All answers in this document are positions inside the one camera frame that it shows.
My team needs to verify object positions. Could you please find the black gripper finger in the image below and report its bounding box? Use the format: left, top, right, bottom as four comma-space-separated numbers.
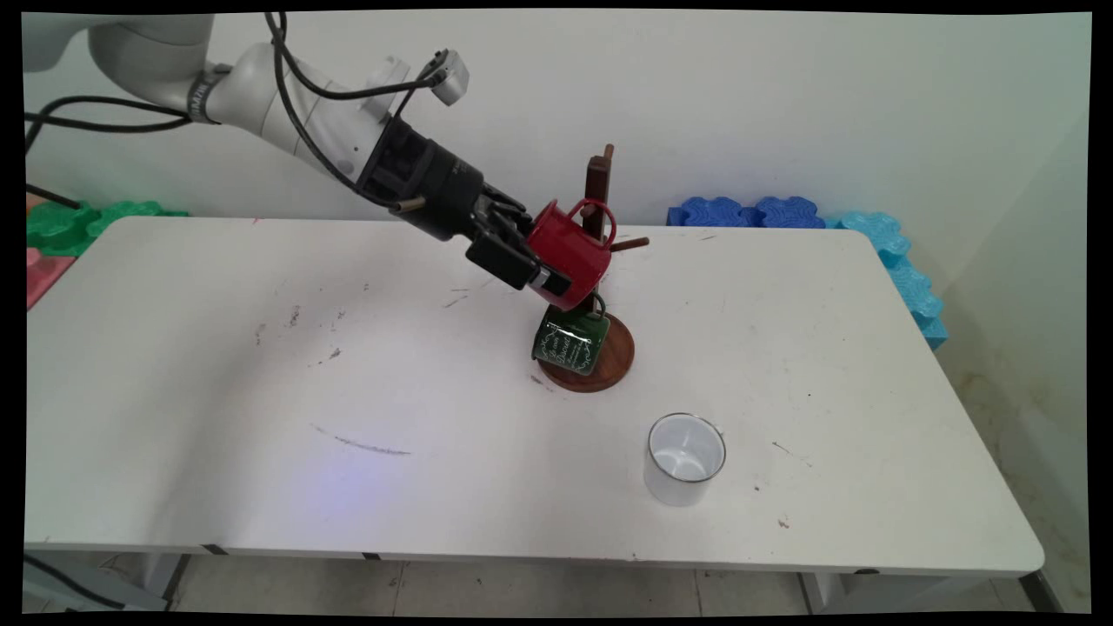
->
489, 193, 534, 234
465, 229, 573, 299

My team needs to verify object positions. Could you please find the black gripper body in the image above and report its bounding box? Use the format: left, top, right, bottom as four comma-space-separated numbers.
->
355, 117, 531, 244

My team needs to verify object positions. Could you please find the red enamel mug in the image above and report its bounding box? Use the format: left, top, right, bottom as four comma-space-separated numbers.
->
522, 198, 618, 312

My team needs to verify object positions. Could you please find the green enamel mug white print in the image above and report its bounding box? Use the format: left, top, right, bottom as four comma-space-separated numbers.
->
531, 296, 612, 376

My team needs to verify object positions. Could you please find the brown wooden mug tree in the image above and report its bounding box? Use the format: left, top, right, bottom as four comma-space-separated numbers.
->
537, 143, 651, 394

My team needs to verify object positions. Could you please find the blue foam puzzle mat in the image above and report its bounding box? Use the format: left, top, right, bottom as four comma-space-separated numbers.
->
667, 196, 757, 229
752, 196, 827, 230

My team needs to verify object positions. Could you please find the green foam puzzle mat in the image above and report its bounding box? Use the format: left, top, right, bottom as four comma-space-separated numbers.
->
26, 200, 190, 258

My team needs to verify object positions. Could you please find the thin black rod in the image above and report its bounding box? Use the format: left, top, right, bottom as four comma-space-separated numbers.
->
26, 183, 82, 210

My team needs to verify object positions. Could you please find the pink foam puzzle mat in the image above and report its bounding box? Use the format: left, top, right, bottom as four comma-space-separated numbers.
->
26, 248, 77, 310

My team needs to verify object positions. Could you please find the cyan foam puzzle mat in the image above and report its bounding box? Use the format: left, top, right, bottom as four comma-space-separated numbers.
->
826, 210, 950, 350

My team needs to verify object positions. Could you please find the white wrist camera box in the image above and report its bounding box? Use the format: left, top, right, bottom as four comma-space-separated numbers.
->
417, 50, 471, 108

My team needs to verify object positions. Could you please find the black camera cable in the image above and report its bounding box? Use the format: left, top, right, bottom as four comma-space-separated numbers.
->
263, 12, 450, 102

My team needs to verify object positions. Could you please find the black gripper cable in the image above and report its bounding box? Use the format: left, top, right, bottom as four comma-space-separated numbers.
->
272, 39, 410, 212

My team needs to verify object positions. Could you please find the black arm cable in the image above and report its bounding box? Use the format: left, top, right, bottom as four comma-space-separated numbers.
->
24, 94, 195, 156

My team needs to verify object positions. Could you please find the black floor cable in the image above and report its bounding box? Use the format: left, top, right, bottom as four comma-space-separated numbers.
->
24, 556, 124, 611

